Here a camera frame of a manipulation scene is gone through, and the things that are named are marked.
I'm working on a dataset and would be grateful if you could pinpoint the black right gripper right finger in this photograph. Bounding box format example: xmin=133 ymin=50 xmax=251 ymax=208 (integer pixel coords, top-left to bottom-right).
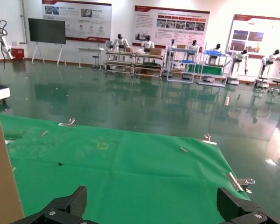
xmin=217 ymin=187 xmax=280 ymax=224

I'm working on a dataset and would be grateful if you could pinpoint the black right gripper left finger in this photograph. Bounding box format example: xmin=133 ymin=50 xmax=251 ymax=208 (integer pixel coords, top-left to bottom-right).
xmin=11 ymin=185 xmax=96 ymax=224

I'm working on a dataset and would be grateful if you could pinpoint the brown cardboard paper box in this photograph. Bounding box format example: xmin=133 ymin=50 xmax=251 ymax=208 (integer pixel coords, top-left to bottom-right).
xmin=0 ymin=94 xmax=25 ymax=219

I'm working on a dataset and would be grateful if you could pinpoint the red box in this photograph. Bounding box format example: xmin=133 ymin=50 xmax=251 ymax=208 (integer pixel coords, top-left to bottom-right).
xmin=11 ymin=48 xmax=25 ymax=61

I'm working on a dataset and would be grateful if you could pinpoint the green tablecloth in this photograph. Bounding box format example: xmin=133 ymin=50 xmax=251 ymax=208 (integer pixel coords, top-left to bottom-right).
xmin=0 ymin=113 xmax=250 ymax=224

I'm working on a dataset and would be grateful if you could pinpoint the white wheeled machine base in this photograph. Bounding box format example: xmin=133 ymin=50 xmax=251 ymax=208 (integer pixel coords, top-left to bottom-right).
xmin=0 ymin=83 xmax=11 ymax=106

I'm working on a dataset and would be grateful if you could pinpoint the black stool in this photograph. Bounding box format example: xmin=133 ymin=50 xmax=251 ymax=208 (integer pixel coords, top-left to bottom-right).
xmin=91 ymin=55 xmax=103 ymax=70
xmin=267 ymin=80 xmax=280 ymax=97

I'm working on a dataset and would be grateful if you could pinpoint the white rack with blue tray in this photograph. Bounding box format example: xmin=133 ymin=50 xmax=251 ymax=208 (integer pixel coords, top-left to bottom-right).
xmin=196 ymin=49 xmax=231 ymax=88

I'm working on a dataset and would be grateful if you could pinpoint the metal pipe shelf rack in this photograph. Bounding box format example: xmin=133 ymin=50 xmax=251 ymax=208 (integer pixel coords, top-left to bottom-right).
xmin=104 ymin=50 xmax=135 ymax=76
xmin=133 ymin=52 xmax=165 ymax=80

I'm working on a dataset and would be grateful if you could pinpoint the white black-headed humanoid robot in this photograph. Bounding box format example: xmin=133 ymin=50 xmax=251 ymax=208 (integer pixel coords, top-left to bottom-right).
xmin=165 ymin=39 xmax=178 ymax=70
xmin=210 ymin=43 xmax=225 ymax=54
xmin=140 ymin=35 xmax=156 ymax=55
xmin=188 ymin=40 xmax=200 ymax=57
xmin=111 ymin=34 xmax=130 ymax=52
xmin=254 ymin=49 xmax=280 ymax=89
xmin=226 ymin=49 xmax=251 ymax=86

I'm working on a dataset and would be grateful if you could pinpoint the white table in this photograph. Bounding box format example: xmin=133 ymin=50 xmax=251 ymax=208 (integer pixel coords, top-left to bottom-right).
xmin=77 ymin=47 xmax=105 ymax=70

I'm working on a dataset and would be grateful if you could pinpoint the white screen stand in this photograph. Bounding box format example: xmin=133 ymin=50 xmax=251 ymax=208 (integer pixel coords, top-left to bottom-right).
xmin=31 ymin=42 xmax=67 ymax=67

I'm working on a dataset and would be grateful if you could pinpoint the black display screen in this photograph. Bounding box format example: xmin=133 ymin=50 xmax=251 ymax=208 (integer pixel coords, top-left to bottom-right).
xmin=28 ymin=18 xmax=67 ymax=45

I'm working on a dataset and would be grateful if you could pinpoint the white frame rack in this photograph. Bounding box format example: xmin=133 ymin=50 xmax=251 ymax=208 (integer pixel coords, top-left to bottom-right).
xmin=166 ymin=47 xmax=201 ymax=84

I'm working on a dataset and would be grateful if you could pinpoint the wall poster with landscape photos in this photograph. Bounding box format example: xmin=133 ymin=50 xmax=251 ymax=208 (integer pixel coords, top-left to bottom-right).
xmin=226 ymin=14 xmax=280 ymax=59

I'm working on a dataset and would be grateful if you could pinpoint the wall poster with logo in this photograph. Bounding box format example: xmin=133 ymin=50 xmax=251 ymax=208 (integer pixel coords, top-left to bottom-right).
xmin=42 ymin=0 xmax=112 ymax=42

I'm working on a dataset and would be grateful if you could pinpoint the wall poster with photo row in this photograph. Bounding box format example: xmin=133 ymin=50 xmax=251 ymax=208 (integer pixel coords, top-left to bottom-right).
xmin=132 ymin=5 xmax=210 ymax=49

